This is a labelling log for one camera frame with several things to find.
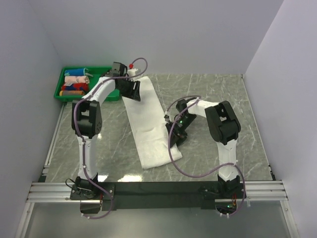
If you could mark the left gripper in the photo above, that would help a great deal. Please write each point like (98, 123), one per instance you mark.
(133, 94)

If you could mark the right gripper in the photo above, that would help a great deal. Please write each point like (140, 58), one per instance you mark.
(178, 137)

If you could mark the white towel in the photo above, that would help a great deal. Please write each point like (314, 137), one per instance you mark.
(146, 119)

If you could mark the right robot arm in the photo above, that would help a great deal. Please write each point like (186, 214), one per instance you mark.
(224, 129)

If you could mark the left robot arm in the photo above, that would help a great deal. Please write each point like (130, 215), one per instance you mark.
(87, 123)

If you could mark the green plastic tray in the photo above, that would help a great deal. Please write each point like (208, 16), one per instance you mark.
(96, 71)

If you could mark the pink rolled towel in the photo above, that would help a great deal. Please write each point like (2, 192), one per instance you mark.
(77, 79)

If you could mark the red blue rolled towel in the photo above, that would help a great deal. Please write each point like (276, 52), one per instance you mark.
(75, 86)

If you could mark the black base bar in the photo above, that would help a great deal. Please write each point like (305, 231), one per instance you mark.
(153, 195)

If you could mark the orange rolled towel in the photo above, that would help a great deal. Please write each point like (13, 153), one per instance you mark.
(71, 93)

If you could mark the aluminium rail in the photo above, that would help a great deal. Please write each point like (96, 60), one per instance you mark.
(60, 193)

